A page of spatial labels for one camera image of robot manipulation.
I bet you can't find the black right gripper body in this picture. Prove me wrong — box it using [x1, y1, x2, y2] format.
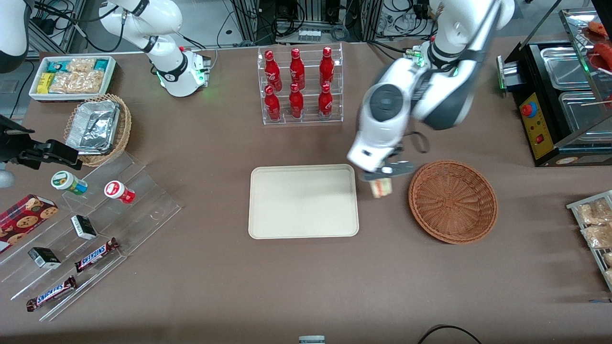
[0, 115, 35, 164]

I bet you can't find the large round brown wicker basket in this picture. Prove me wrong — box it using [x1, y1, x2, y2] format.
[408, 160, 499, 245]

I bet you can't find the small light wicker basket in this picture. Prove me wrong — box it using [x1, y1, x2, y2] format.
[64, 93, 132, 167]

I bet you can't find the beige rectangular tray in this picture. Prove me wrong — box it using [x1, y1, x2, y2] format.
[248, 164, 360, 239]

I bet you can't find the green lidded yogurt cup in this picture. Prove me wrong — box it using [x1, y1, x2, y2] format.
[51, 171, 88, 196]

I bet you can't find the stack of foil trays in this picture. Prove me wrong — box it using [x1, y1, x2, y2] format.
[66, 99, 120, 155]

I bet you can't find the red cookie box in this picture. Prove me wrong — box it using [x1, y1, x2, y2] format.
[0, 194, 59, 254]

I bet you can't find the red lidded yogurt cup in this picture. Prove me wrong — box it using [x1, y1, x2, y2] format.
[104, 181, 136, 204]

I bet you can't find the red cola bottle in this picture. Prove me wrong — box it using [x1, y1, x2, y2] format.
[264, 50, 283, 92]
[290, 48, 306, 90]
[264, 85, 281, 121]
[318, 83, 333, 119]
[289, 83, 304, 119]
[319, 46, 335, 87]

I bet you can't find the large clear bag of crackers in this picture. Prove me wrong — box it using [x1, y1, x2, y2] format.
[50, 71, 105, 94]

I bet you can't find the clear acrylic bottle rack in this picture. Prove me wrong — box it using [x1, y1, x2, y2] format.
[257, 42, 344, 126]

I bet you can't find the small black carton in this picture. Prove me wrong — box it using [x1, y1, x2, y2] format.
[71, 215, 98, 240]
[28, 247, 62, 269]

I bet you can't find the small clear bag of crackers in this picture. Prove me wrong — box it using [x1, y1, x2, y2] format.
[67, 58, 97, 74]

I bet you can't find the white rectangular snack bin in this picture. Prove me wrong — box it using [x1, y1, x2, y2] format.
[29, 55, 117, 103]

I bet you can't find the clear acrylic stepped display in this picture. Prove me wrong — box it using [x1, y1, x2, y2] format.
[0, 152, 183, 322]

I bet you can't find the snickers chocolate bar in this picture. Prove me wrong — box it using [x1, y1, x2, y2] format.
[26, 276, 77, 312]
[74, 237, 120, 273]

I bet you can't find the black food warmer machine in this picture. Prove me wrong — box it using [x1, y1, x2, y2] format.
[496, 7, 612, 168]

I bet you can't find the stainless steel pan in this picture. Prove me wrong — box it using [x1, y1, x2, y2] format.
[558, 91, 612, 134]
[540, 46, 594, 90]

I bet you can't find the black cable loop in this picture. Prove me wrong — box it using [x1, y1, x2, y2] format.
[417, 324, 482, 344]

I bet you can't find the white wire rack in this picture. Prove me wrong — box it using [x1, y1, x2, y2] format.
[567, 190, 612, 292]

